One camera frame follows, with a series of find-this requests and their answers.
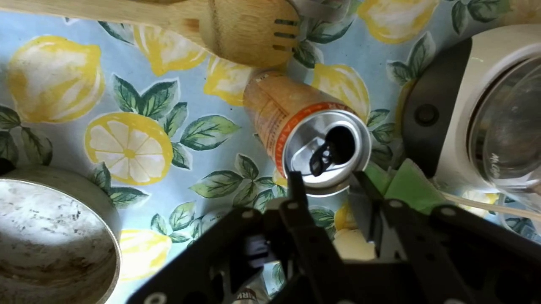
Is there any lemon print tablecloth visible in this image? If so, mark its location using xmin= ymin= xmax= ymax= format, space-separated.
xmin=0 ymin=0 xmax=541 ymax=304

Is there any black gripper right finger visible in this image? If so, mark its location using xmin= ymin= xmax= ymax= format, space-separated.
xmin=352 ymin=172 xmax=469 ymax=304

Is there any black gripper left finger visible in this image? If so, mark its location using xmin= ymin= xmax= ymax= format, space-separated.
xmin=285 ymin=172 xmax=359 ymax=304

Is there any brown soda can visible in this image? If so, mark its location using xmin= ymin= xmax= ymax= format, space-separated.
xmin=244 ymin=71 xmax=373 ymax=198

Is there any wooden slotted spoon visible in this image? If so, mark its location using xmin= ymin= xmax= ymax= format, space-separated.
xmin=0 ymin=0 xmax=302 ymax=69

